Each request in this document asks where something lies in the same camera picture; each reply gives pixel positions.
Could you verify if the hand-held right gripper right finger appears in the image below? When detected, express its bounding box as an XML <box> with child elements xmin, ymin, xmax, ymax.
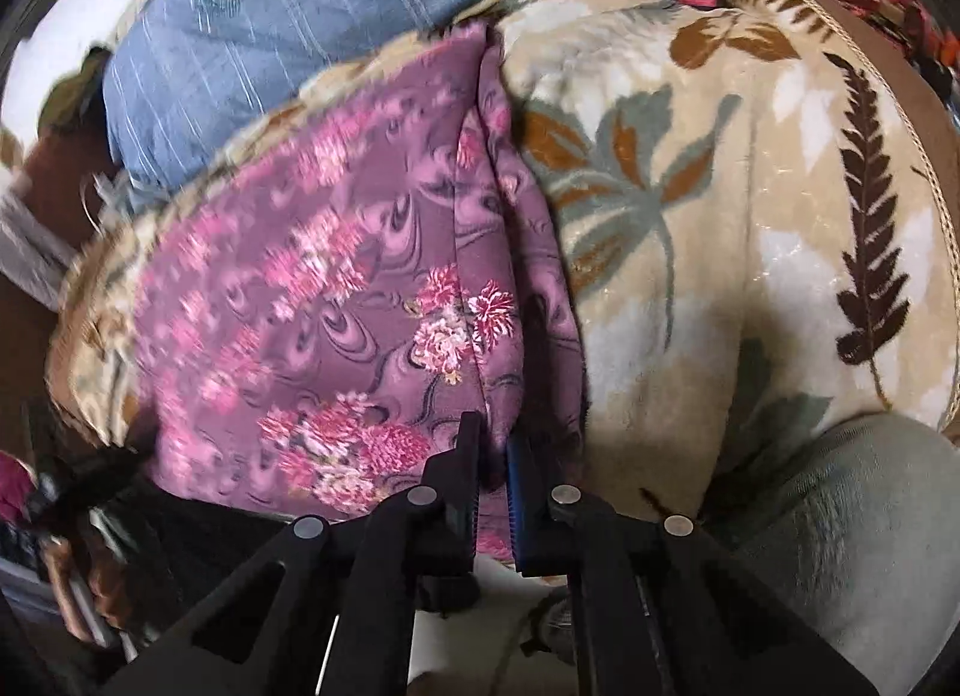
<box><xmin>505</xmin><ymin>432</ymin><xmax>880</xmax><ymax>696</ymax></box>

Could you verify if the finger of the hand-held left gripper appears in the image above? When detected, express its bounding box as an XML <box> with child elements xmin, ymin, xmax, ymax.
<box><xmin>45</xmin><ymin>441</ymin><xmax>162</xmax><ymax>517</ymax></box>

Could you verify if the beige leaf print blanket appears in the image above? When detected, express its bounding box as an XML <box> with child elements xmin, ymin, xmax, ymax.
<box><xmin>45</xmin><ymin>0</ymin><xmax>960</xmax><ymax>517</ymax></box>

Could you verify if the magenta cloth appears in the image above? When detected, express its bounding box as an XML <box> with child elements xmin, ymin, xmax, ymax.
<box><xmin>0</xmin><ymin>452</ymin><xmax>38</xmax><ymax>524</ymax></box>

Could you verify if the blue plaid quilt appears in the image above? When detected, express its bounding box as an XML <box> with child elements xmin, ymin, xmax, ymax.
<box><xmin>105</xmin><ymin>0</ymin><xmax>661</xmax><ymax>191</ymax></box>

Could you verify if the lavender cloth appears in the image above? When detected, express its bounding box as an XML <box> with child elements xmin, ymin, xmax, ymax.
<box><xmin>0</xmin><ymin>193</ymin><xmax>76</xmax><ymax>307</ymax></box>

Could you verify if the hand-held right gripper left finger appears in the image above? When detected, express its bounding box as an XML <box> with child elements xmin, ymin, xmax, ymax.
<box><xmin>97</xmin><ymin>411</ymin><xmax>482</xmax><ymax>696</ymax></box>

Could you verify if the dark olive cloth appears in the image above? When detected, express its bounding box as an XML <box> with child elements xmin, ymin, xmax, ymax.
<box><xmin>37</xmin><ymin>47</ymin><xmax>113</xmax><ymax>134</ymax></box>

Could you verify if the purple floral shirt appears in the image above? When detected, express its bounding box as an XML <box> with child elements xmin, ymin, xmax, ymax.
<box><xmin>131</xmin><ymin>21</ymin><xmax>593</xmax><ymax>562</ymax></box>

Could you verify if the brown sofa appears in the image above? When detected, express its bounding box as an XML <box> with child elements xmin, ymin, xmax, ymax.
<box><xmin>0</xmin><ymin>118</ymin><xmax>121</xmax><ymax>442</ymax></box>

